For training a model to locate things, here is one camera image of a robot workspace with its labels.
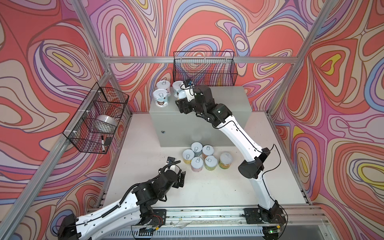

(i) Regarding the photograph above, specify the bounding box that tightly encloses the pink label can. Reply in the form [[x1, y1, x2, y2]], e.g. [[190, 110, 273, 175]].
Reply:
[[191, 157, 204, 172], [156, 80, 171, 96]]

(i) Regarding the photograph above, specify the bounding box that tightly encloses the brown label can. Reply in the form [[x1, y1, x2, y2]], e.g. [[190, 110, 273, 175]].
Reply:
[[172, 81, 184, 99], [153, 89, 169, 108]]

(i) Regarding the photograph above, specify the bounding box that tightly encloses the yellow label can front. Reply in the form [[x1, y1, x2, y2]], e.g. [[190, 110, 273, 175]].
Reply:
[[178, 90, 187, 100]]

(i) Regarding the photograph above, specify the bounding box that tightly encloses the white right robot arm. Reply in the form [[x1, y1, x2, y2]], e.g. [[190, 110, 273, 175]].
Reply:
[[176, 84, 282, 223]]

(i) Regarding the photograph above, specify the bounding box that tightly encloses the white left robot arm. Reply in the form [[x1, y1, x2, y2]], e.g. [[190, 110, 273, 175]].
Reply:
[[58, 162, 186, 240]]

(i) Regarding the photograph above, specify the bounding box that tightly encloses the blue label can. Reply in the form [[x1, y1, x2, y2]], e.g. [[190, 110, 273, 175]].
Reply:
[[191, 142, 203, 157]]

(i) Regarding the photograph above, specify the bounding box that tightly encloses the grey metal cabinet box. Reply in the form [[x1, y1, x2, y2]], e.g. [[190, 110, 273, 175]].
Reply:
[[149, 86, 253, 148]]

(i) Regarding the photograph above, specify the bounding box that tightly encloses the orange label can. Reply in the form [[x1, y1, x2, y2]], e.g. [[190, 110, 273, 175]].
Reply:
[[202, 145, 215, 159]]

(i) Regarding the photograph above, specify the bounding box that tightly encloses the yellow green label can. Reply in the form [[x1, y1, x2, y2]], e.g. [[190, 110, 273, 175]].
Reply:
[[219, 152, 233, 169]]

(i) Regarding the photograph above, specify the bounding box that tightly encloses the black marker pen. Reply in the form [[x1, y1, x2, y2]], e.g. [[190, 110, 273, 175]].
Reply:
[[101, 136, 106, 153]]

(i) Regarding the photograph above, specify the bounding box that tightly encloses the silver tape roll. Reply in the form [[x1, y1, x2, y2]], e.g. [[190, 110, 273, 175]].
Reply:
[[96, 115, 118, 127]]

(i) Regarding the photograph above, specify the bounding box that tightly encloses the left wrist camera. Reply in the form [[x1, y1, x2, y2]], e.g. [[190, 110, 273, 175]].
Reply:
[[167, 157, 176, 164]]

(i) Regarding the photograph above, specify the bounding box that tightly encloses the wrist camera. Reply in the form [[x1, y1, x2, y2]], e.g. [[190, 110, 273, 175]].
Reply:
[[183, 79, 193, 89], [167, 157, 176, 164]]

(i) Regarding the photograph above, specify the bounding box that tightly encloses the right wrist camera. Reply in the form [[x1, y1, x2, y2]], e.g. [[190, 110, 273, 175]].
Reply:
[[183, 79, 193, 89]]

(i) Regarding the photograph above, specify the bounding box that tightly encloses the black wire basket back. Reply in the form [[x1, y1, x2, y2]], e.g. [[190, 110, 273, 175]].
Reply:
[[173, 50, 238, 87]]

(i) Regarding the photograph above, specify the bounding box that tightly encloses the black wire basket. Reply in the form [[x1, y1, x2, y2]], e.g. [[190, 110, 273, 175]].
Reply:
[[63, 83, 129, 154], [173, 50, 238, 87]]

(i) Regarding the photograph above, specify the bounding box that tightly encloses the black wire basket left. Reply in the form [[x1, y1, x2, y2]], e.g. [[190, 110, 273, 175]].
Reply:
[[63, 83, 129, 154]]

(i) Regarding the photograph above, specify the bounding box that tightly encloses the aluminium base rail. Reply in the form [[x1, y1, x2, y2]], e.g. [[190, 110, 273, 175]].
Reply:
[[106, 205, 337, 240]]

